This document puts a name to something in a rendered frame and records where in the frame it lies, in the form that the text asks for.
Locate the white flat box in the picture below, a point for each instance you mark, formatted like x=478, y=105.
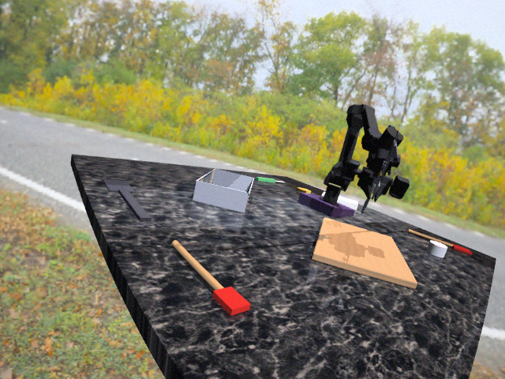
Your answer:
x=347, y=202

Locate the light wooden board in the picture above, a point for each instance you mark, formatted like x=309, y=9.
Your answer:
x=362, y=251

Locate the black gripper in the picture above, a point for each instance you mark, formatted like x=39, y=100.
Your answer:
x=366, y=176

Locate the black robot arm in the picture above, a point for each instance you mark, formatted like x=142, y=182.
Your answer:
x=376, y=143

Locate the white short cylinder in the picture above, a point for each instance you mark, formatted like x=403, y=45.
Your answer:
x=436, y=249

